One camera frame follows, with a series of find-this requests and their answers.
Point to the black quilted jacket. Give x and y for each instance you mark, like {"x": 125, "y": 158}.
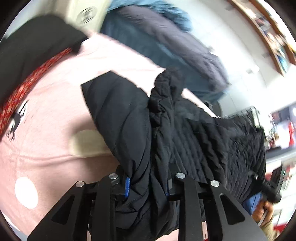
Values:
{"x": 185, "y": 143}

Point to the black cloth with red trim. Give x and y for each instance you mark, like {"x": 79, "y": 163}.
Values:
{"x": 30, "y": 53}

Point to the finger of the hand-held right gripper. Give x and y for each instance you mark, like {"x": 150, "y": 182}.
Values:
{"x": 257, "y": 178}

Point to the blue cloth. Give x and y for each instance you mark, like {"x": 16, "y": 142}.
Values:
{"x": 129, "y": 41}

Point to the person's right hand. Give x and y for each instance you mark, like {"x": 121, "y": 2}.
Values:
{"x": 262, "y": 212}

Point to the pink polka-dot blanket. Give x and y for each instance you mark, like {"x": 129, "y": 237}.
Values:
{"x": 57, "y": 97}

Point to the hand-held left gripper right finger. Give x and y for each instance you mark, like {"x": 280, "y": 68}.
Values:
{"x": 168, "y": 193}

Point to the dark grey puffer jacket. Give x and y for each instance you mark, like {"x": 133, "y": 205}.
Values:
{"x": 180, "y": 48}

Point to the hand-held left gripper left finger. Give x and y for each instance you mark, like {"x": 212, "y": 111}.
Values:
{"x": 127, "y": 188}

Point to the wooden wall shelf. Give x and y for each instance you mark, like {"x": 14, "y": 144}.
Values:
{"x": 272, "y": 37}

